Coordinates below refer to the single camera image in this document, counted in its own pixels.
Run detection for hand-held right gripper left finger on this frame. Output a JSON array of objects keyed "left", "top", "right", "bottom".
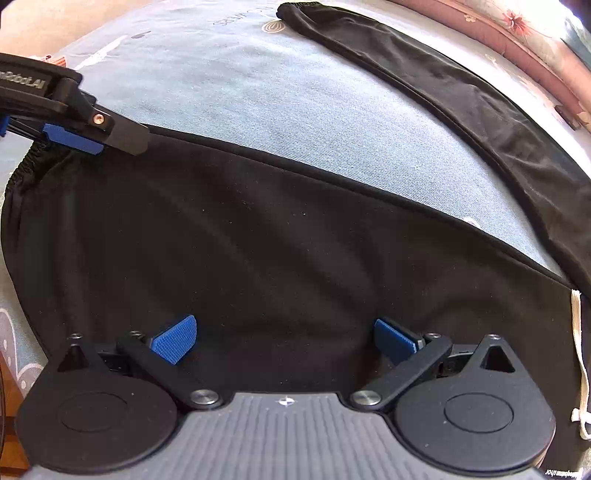
[{"left": 58, "top": 315, "right": 223, "bottom": 412}]

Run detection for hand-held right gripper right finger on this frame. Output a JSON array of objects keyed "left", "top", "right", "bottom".
[{"left": 348, "top": 318, "right": 517, "bottom": 412}]

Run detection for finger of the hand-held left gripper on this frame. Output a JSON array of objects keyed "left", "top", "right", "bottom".
[{"left": 42, "top": 89, "right": 151, "bottom": 156}]

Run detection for black pants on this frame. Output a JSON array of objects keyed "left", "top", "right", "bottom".
[{"left": 0, "top": 1, "right": 591, "bottom": 480}]

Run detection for blue floral bed sheet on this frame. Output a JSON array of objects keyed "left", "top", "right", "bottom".
[{"left": 0, "top": 0, "right": 591, "bottom": 407}]

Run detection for black phone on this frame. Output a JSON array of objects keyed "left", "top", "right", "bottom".
[{"left": 555, "top": 106, "right": 579, "bottom": 131}]

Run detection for pink floral quilt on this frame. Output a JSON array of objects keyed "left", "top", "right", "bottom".
[{"left": 392, "top": 0, "right": 591, "bottom": 134}]

